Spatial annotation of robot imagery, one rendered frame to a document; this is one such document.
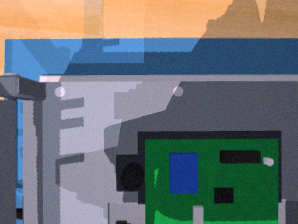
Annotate green circuit board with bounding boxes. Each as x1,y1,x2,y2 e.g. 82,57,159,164
145,139,278,224

